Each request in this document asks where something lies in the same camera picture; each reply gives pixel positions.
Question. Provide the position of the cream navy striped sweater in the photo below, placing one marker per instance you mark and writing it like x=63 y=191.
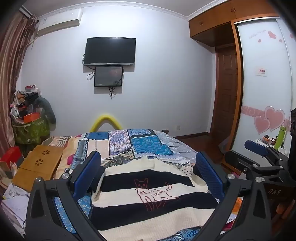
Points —
x=138 y=176

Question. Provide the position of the grey coat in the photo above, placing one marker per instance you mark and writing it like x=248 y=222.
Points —
x=47 y=109

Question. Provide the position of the black wall television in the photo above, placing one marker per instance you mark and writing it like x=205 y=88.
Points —
x=109 y=51

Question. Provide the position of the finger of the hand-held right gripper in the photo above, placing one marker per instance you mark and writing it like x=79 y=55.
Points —
x=255 y=146
x=238 y=162

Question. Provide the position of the white air conditioner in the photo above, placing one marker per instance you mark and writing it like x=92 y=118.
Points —
x=57 y=20

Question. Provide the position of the grey checked bed sheet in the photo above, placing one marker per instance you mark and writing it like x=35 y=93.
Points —
x=180 y=148

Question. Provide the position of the small black wall monitor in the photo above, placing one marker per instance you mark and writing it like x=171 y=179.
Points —
x=108 y=76

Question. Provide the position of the blue patchwork blanket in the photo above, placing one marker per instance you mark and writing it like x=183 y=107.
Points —
x=148 y=143

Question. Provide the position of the yellow foam tube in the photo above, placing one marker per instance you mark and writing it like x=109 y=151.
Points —
x=105 y=116

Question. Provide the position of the wooden overhead cabinet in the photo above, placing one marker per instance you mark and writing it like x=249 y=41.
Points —
x=208 y=25

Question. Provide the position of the pile of white papers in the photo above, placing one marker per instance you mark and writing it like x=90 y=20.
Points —
x=13 y=204

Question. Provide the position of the red box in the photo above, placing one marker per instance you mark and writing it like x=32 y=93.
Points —
x=11 y=154

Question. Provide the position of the peach floral blanket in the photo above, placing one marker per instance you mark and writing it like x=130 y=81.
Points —
x=69 y=153

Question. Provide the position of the wooden bed post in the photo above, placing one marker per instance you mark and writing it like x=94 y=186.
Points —
x=166 y=131

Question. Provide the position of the green patterned bag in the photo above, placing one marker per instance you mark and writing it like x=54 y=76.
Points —
x=34 y=132

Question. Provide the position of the brown wooden door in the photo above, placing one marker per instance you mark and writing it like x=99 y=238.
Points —
x=226 y=92

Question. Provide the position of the orange yellow fleece blanket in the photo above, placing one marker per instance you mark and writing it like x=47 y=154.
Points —
x=237 y=205

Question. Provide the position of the wooden folding lap desk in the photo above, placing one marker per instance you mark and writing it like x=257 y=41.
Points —
x=37 y=166

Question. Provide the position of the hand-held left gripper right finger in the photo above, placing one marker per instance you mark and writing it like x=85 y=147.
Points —
x=209 y=173

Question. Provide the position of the striped woven cloth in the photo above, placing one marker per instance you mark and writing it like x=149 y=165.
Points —
x=56 y=141

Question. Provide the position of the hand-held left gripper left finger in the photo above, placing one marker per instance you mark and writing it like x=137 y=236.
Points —
x=89 y=171

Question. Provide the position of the pile of household clutter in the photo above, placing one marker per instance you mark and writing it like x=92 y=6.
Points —
x=23 y=102

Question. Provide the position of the small orange black item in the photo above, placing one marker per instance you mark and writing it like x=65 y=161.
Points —
x=269 y=139

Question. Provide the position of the white red label sticker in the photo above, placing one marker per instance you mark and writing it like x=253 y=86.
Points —
x=261 y=71

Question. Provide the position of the orange box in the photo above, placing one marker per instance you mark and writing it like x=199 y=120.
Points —
x=31 y=117

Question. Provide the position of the green bottle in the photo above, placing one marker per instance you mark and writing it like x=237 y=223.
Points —
x=280 y=138

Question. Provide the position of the brown striped curtain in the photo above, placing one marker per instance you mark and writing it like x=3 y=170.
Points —
x=9 y=81

